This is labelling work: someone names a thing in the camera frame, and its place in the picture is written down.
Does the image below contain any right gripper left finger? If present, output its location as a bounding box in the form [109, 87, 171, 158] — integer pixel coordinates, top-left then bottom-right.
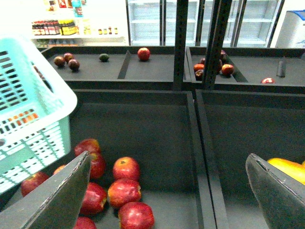
[0, 152, 91, 229]

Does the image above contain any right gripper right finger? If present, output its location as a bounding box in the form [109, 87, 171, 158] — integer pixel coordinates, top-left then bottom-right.
[245, 154, 305, 229]

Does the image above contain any yellow mango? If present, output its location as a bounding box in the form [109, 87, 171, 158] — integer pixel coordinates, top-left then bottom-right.
[267, 158, 305, 185]

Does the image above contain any light blue plastic basket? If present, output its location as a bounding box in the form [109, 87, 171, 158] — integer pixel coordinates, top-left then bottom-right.
[0, 34, 77, 193]

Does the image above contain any dark avocado far tray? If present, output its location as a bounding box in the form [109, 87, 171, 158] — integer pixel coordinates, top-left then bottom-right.
[99, 53, 110, 62]

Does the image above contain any red apple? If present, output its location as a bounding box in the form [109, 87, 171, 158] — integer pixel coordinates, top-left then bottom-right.
[112, 156, 141, 181]
[73, 217, 97, 229]
[118, 202, 155, 229]
[90, 153, 106, 179]
[108, 178, 142, 209]
[74, 138, 101, 156]
[80, 182, 107, 215]
[21, 171, 50, 197]

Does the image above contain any dark wooden display stand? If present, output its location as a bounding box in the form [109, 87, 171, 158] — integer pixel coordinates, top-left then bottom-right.
[43, 47, 305, 229]

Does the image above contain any white chest freezer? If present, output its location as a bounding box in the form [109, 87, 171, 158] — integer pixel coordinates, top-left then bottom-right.
[275, 10, 305, 49]

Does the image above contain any red apple far tray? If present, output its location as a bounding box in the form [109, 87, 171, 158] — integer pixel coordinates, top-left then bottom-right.
[137, 47, 151, 61]

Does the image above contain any glass door fridge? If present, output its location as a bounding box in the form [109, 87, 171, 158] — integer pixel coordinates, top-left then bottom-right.
[126, 0, 284, 48]

